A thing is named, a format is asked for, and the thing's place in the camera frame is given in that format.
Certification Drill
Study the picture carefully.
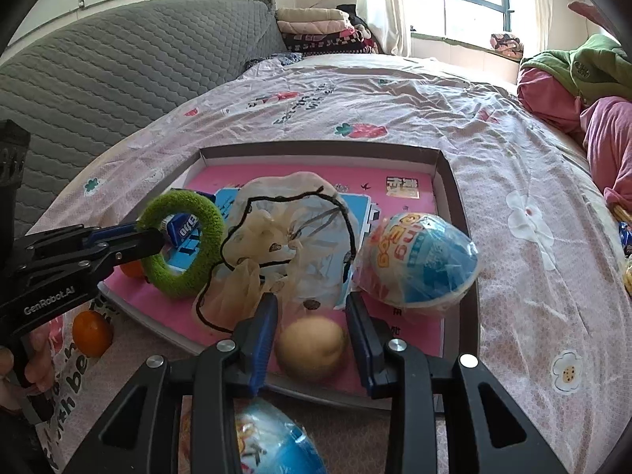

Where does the dark patterned cloth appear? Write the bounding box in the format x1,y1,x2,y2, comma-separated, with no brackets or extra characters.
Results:
244,52,303,73

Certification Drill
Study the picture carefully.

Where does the cream mesh cloth black cord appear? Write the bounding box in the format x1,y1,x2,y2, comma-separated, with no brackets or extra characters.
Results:
192,170,363,333

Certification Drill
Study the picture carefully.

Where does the folded beige blanket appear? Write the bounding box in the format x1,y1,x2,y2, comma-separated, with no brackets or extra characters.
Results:
276,7,349,23

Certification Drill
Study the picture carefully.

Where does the green fuzzy ring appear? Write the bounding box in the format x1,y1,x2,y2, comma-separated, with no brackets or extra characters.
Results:
135,190,227,299

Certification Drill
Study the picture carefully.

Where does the grey quilted headboard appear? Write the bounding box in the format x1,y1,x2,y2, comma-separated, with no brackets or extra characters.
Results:
0,0,290,238

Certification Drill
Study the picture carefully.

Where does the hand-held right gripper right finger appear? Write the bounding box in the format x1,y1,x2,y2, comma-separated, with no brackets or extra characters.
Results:
344,291,568,474

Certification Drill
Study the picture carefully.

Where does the folded pink blanket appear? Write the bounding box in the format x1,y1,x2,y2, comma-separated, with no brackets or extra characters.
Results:
276,19,354,36

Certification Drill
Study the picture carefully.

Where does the dark-framed window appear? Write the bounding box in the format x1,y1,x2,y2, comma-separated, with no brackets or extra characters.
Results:
405,0,544,53

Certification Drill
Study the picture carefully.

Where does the plastic-wrapped toy egg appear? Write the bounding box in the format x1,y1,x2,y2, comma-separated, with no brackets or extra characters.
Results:
232,397,329,474
352,212,481,313

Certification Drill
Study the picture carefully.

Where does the folded dark checkered blanket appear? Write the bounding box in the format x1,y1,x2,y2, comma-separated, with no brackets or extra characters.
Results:
281,30,382,56

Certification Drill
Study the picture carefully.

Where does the shallow grey cardboard box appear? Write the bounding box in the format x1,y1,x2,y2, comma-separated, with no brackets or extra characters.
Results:
99,141,482,410

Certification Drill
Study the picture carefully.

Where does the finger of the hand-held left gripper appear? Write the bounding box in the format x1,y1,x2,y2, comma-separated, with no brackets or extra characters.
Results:
89,229,169,278
30,222,144,254

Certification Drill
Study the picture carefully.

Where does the floral bag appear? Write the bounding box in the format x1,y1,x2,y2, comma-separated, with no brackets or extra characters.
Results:
490,33,525,59

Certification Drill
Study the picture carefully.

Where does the cream curtain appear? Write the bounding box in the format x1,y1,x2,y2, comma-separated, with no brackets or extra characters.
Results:
355,0,414,58
536,0,570,56

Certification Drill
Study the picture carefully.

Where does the beige round fruit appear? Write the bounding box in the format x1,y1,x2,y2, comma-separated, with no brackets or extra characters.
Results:
275,317,347,382

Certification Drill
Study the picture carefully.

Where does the strawberry printed bed sheet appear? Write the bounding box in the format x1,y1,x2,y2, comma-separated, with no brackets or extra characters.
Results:
30,54,632,474

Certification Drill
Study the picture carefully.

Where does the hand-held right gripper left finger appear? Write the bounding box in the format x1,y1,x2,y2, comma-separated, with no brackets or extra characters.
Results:
64,292,280,474

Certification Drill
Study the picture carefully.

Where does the green blanket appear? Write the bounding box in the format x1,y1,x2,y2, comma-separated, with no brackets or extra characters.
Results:
521,34,632,105

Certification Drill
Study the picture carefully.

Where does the person's left hand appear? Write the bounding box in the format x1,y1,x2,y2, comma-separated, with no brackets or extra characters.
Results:
0,328,56,413

